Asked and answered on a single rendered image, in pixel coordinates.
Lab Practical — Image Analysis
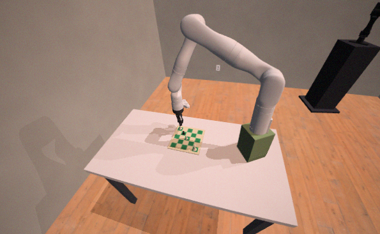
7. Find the green and cream chessboard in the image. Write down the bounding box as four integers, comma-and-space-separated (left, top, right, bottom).
167, 125, 205, 155

